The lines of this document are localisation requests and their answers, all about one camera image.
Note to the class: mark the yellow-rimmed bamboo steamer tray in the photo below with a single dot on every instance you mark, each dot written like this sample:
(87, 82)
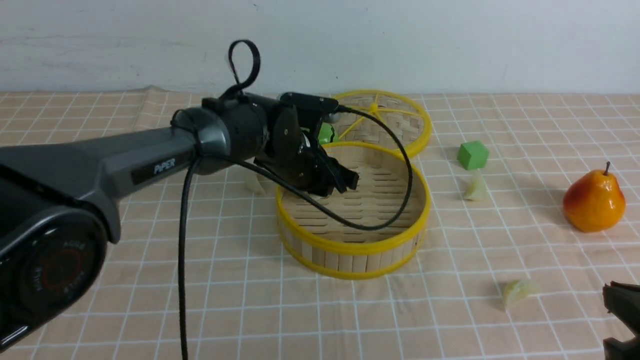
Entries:
(332, 249)

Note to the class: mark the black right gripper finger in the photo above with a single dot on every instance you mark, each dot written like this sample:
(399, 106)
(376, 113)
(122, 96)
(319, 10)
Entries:
(623, 301)

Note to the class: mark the green watermelon toy ball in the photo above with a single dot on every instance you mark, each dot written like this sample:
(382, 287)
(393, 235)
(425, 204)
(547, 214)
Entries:
(326, 134)

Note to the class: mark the yellow-rimmed bamboo steamer lid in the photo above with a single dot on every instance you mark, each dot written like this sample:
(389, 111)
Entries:
(407, 119)

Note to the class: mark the orange-yellow toy pear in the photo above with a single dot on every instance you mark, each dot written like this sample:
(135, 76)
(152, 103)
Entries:
(595, 202)

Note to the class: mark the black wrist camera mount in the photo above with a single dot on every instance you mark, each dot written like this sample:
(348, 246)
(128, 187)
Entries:
(312, 110)

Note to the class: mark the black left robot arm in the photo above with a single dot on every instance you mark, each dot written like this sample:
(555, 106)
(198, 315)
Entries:
(59, 202)

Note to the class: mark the white dumpling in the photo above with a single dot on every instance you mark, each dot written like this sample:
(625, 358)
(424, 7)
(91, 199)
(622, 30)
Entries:
(253, 184)

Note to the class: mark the pale dumpling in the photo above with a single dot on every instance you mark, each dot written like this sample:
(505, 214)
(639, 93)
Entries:
(477, 189)

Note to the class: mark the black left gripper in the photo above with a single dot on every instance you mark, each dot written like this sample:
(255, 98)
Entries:
(299, 161)

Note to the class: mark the green foam cube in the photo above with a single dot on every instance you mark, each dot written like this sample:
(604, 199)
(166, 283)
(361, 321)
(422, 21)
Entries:
(473, 155)

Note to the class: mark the greenish dumpling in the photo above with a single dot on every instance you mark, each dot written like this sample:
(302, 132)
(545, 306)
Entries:
(518, 290)

